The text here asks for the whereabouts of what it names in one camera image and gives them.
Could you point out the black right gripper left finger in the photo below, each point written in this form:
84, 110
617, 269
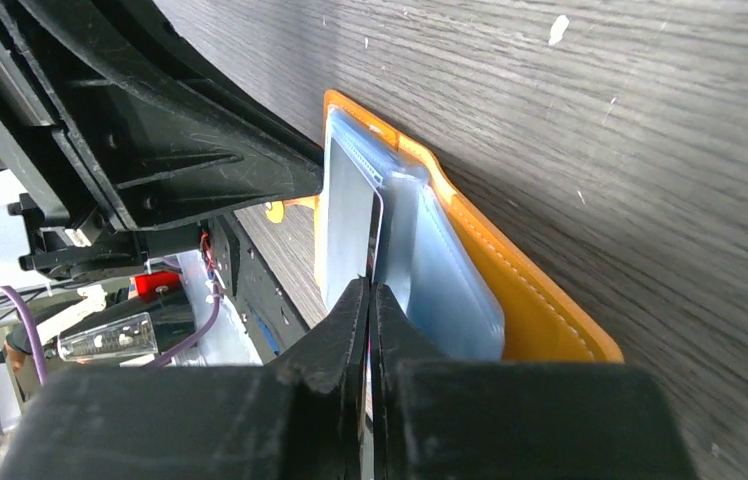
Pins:
298, 417

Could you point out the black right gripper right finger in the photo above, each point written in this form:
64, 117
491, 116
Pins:
441, 418

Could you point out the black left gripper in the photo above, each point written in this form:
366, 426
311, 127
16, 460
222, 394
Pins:
125, 138

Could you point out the orange leather card holder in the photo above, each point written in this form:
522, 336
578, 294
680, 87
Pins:
542, 323

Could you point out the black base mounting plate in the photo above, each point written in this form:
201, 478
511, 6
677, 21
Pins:
270, 318

